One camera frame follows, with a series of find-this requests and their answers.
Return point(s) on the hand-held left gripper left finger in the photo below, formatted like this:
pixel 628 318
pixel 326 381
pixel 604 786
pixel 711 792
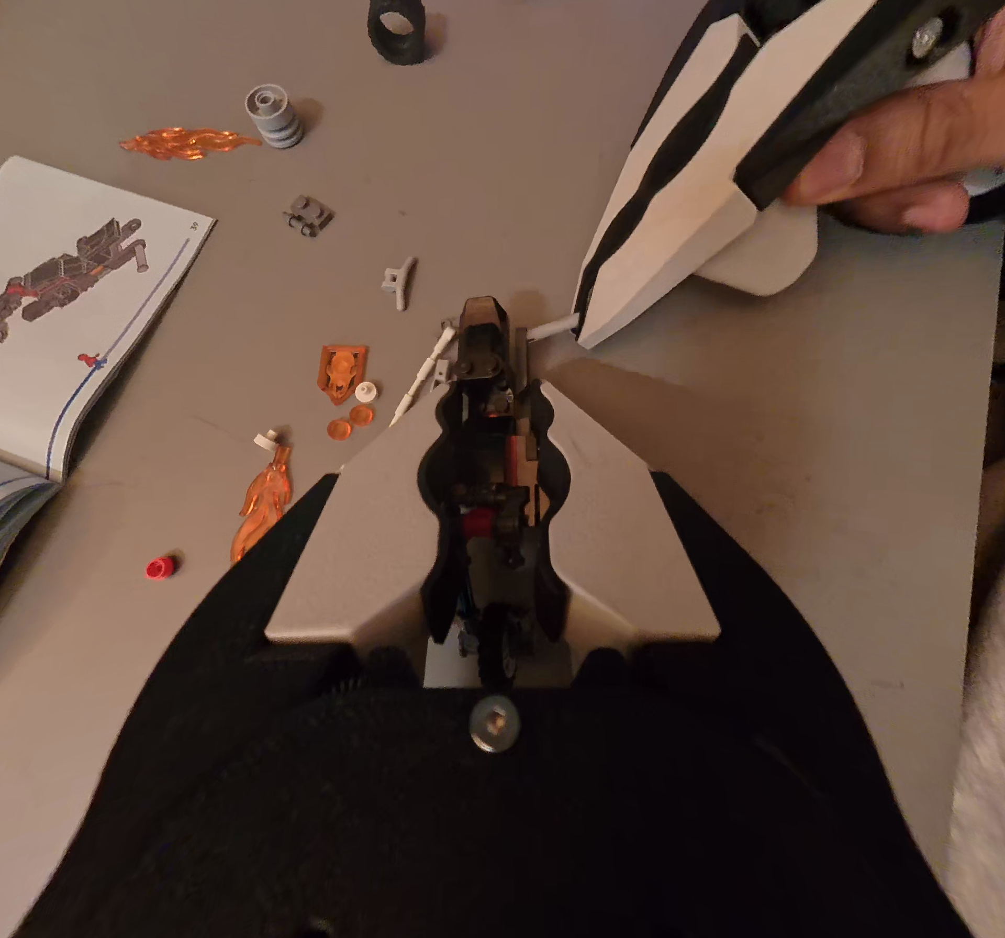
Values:
pixel 353 561

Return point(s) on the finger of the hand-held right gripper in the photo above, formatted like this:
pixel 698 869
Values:
pixel 722 168
pixel 691 82

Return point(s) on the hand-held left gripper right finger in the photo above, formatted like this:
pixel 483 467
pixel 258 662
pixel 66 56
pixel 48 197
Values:
pixel 636 561

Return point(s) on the light grey pin piece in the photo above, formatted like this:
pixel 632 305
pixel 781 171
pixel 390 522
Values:
pixel 549 328

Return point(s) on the black toy motorcycle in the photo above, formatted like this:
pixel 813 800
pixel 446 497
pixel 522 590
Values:
pixel 483 341

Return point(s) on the person's right hand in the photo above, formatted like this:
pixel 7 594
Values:
pixel 903 145

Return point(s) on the large orange flame piece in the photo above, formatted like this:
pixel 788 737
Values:
pixel 263 498

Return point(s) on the orange round tile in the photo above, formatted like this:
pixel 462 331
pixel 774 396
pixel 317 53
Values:
pixel 362 415
pixel 339 429

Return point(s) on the white peg piece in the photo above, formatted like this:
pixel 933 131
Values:
pixel 267 439

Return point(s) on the white round stud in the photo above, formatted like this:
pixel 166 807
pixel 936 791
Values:
pixel 367 391

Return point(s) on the orange skull shield tile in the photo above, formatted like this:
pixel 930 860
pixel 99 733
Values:
pixel 342 373

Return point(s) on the red round stud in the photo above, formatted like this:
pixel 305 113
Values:
pixel 161 567

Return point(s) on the small light grey clip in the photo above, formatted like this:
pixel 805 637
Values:
pixel 440 373

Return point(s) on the black rubber tyre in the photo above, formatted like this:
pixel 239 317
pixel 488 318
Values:
pixel 416 43

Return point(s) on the dark grey hinge plate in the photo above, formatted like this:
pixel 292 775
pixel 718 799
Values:
pixel 308 216

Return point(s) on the open instruction booklet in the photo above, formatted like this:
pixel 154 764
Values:
pixel 47 373

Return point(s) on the grey wheel hub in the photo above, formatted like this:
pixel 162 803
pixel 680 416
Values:
pixel 275 117

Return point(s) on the slim orange flame piece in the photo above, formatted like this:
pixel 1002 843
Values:
pixel 180 143

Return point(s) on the light grey bracket piece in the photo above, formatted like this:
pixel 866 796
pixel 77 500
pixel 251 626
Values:
pixel 402 282

